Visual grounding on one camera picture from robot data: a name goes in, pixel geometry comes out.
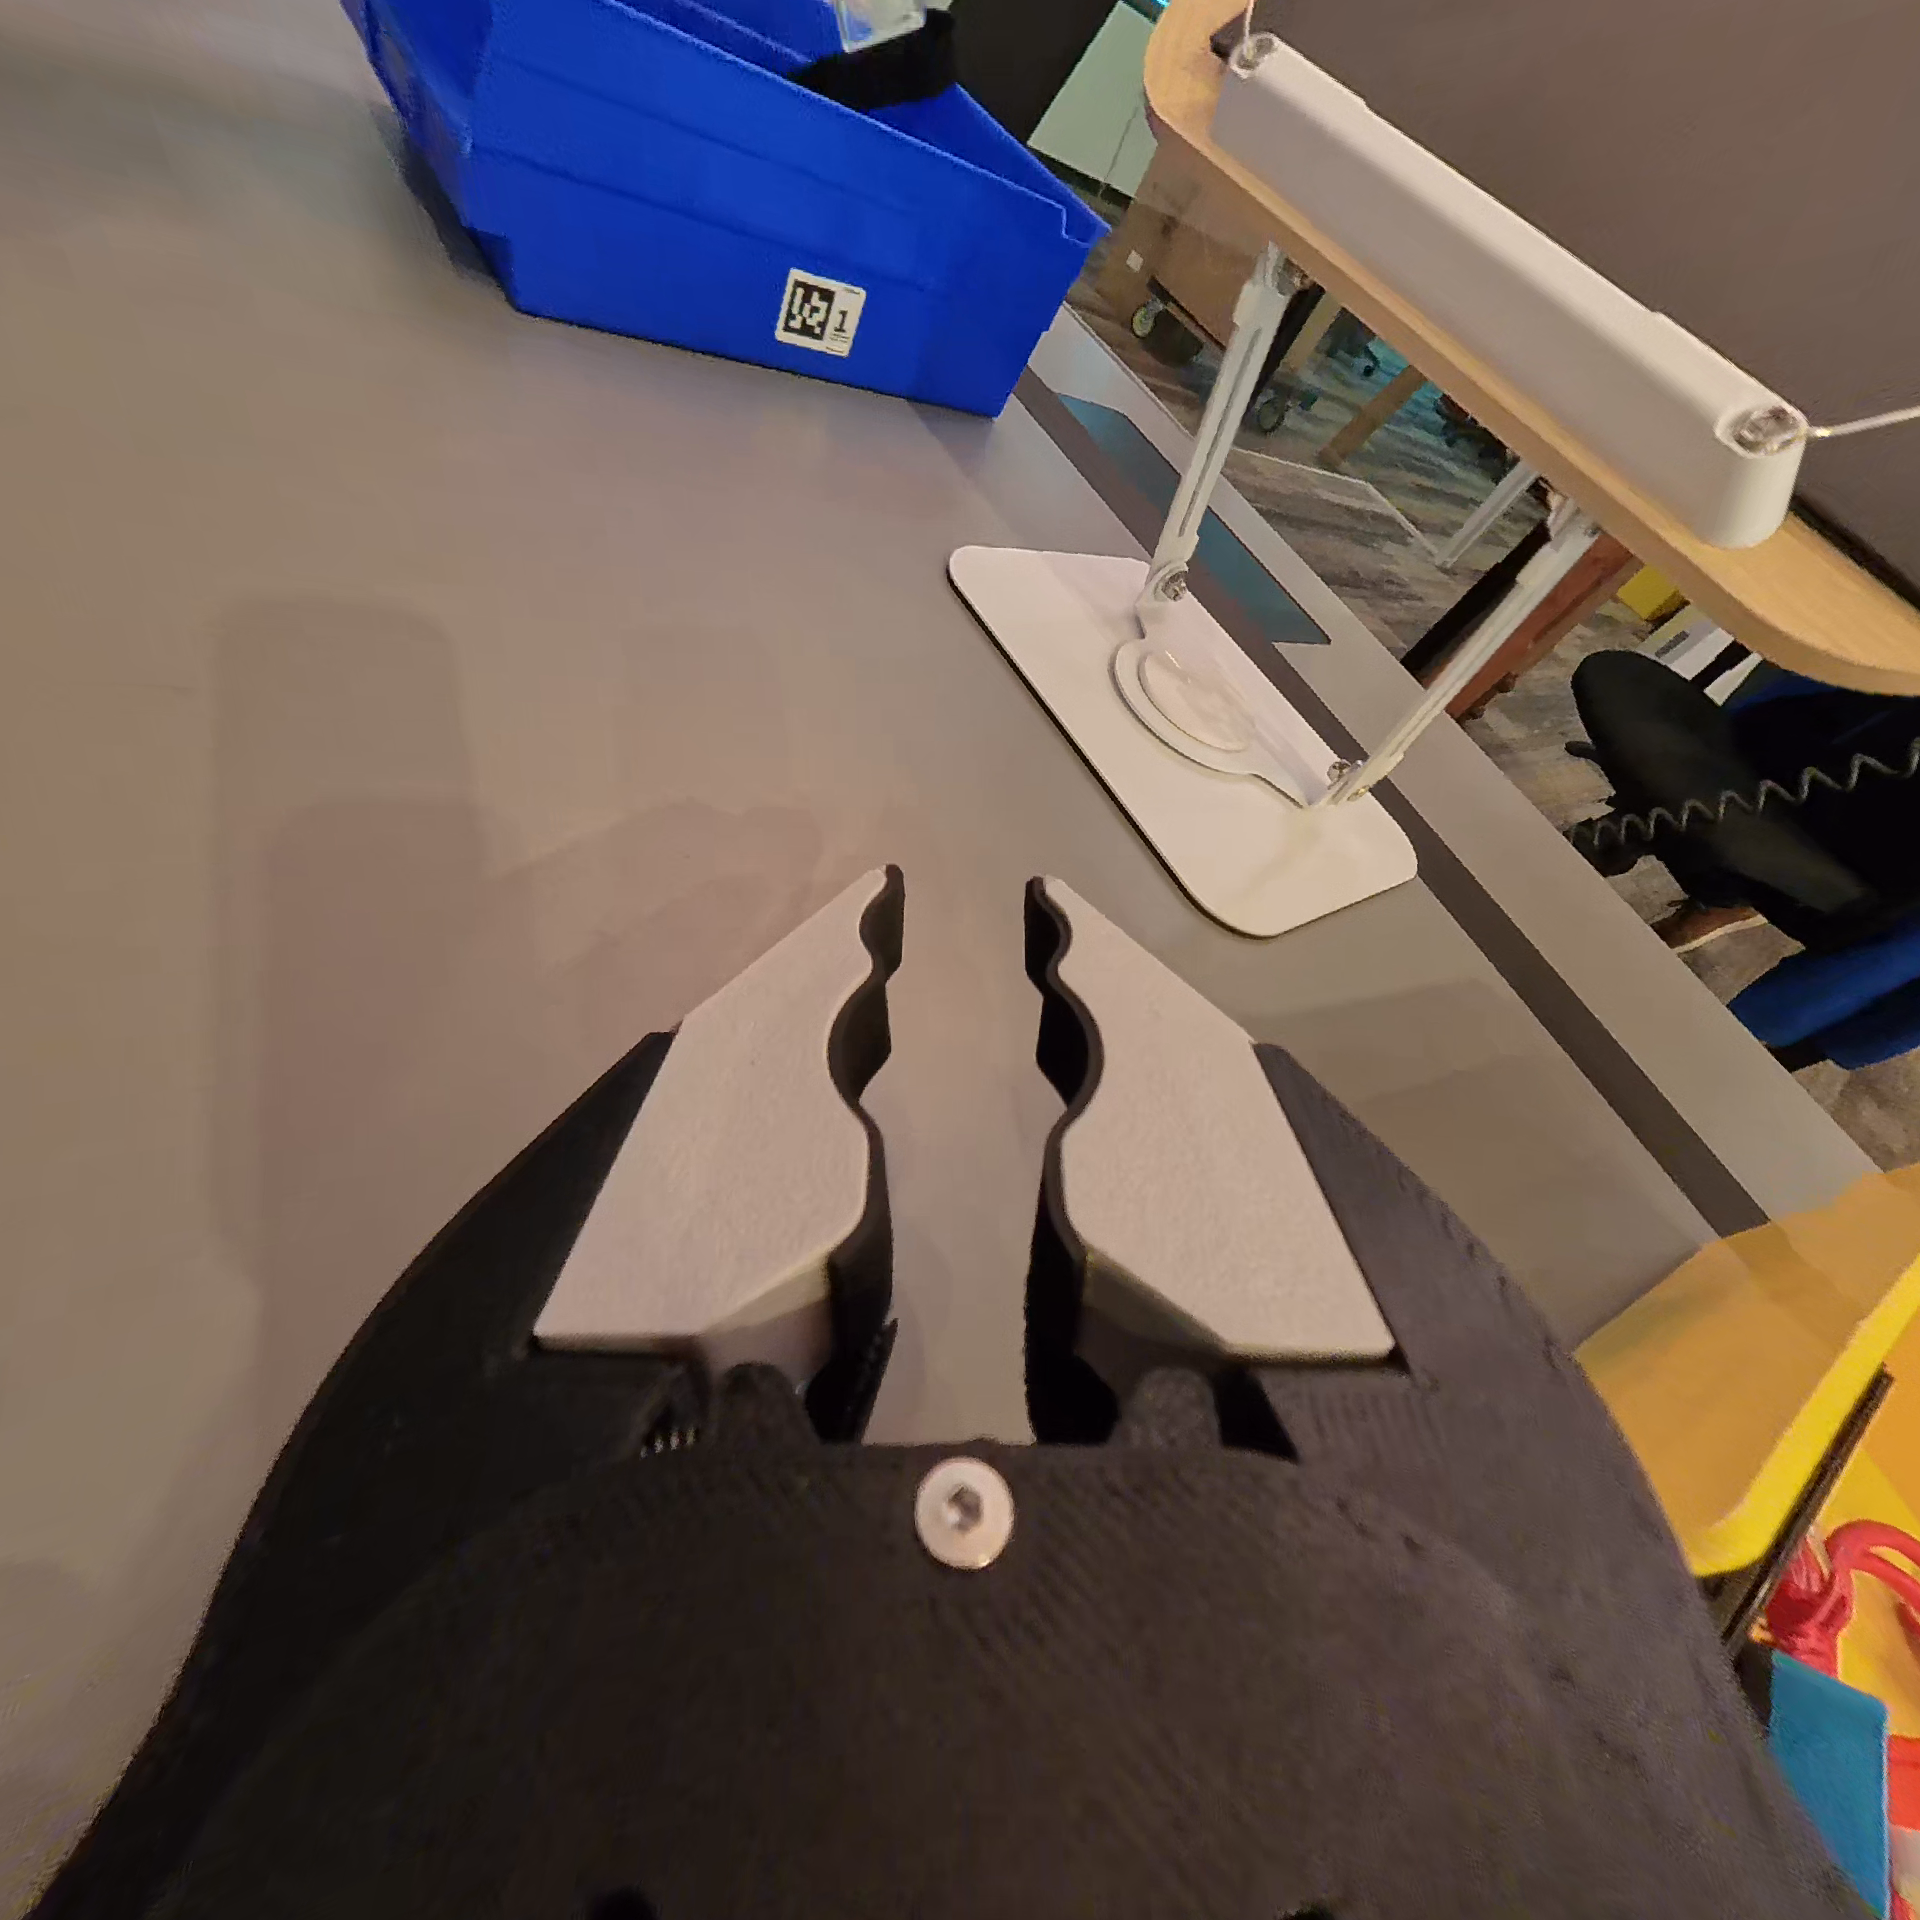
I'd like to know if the teal box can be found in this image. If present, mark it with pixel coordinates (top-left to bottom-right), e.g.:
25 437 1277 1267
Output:
1764 1648 1895 1920

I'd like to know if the yellow plastic bin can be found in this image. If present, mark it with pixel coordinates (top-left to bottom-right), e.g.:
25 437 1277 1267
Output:
1574 1169 1920 1575

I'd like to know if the blue plastic bin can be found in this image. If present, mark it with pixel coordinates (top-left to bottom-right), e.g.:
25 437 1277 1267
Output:
340 0 1113 418

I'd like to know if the red looped item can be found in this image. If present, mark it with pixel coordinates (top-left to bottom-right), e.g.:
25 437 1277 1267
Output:
1764 1515 1920 1671

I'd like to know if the black coiled cable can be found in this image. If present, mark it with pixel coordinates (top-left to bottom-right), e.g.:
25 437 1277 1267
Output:
1591 748 1920 869

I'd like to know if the wooden background table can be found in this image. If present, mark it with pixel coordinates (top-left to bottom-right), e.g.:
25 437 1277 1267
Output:
1316 338 1642 727

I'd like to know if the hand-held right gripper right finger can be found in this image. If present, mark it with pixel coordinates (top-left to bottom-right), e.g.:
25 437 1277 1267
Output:
1023 877 1396 1446

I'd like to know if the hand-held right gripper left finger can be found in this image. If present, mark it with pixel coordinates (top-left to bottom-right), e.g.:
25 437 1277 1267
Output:
534 864 905 1446

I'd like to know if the white bar housing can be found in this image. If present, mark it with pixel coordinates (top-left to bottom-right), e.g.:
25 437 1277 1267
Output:
1206 33 1807 548

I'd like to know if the wood-edged dark board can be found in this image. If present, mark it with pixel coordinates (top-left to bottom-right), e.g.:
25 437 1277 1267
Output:
1141 0 1920 693

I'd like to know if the black office chair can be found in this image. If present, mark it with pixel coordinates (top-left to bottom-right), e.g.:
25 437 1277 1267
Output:
1564 648 1920 921

